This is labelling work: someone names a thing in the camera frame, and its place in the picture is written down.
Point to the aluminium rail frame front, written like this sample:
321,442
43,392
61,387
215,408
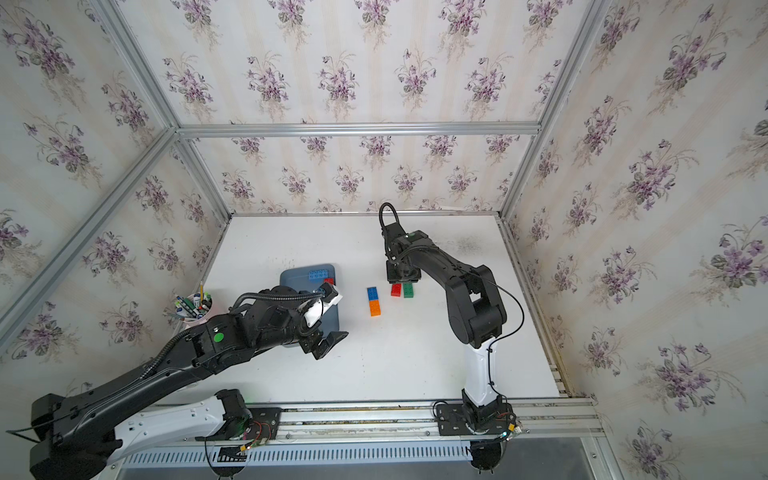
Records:
412,421

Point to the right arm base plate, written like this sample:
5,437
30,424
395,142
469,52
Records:
461,419

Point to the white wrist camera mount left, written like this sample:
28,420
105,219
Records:
324,311

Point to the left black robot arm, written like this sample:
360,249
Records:
79,436

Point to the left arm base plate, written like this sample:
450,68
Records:
260,428

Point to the pen cup with pens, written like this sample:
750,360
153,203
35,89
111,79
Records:
193,308

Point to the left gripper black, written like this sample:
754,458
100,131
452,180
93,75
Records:
322,349

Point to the blue-grey plastic tray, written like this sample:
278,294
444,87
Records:
297,279

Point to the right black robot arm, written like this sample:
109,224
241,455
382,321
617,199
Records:
475,310

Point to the light blue lego brick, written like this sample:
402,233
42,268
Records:
318,275

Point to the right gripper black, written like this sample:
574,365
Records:
393,277

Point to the white slotted cable duct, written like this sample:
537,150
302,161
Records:
301,455

